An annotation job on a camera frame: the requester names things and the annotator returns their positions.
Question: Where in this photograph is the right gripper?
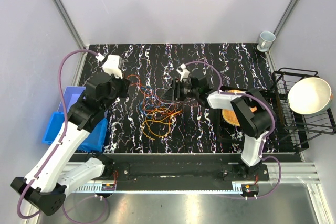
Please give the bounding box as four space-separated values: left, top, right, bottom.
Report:
160 79 199 102

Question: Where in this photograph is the orange wire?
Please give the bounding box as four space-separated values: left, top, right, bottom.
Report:
141 105 183 139

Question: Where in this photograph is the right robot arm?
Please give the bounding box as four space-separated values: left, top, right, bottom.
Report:
161 77 276 180

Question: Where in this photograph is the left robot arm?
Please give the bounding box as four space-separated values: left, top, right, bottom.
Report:
10 72 130 219

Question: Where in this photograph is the lavender plastic bin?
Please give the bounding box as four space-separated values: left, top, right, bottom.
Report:
64 86 86 112

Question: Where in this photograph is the blue plastic bin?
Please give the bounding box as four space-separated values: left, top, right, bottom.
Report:
41 112 108 152

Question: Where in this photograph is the woven bamboo basket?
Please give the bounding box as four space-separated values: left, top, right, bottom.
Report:
222 90 257 127

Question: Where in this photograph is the white mug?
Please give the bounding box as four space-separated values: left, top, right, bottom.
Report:
257 31 276 52

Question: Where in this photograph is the white bowl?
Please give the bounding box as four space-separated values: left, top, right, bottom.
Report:
287 77 333 115

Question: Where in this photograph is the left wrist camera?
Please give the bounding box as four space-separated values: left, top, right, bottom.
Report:
95 53 123 79

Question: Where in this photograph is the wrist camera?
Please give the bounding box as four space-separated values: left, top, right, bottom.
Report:
176 64 190 82
95 53 123 79

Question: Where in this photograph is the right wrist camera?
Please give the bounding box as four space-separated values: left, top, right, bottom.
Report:
176 64 190 82

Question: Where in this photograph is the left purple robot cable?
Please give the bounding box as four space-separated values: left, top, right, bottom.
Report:
16 49 112 222

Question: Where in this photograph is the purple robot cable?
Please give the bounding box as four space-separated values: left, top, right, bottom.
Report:
16 49 112 222
183 61 282 200

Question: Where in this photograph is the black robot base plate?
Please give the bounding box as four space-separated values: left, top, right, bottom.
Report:
71 153 269 182

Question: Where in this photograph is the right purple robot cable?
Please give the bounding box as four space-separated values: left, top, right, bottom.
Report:
183 61 282 200

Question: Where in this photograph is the black wire dish rack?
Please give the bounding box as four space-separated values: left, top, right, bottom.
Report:
269 68 335 148

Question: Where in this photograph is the aluminium frame post left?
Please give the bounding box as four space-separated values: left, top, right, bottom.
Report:
52 0 86 49

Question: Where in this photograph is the aluminium frame post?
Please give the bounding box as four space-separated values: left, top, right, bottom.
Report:
273 0 300 37
52 0 86 49

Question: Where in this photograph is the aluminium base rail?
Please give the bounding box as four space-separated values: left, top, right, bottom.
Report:
56 163 319 197

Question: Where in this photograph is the aluminium frame post right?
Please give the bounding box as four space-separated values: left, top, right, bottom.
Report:
273 0 300 37

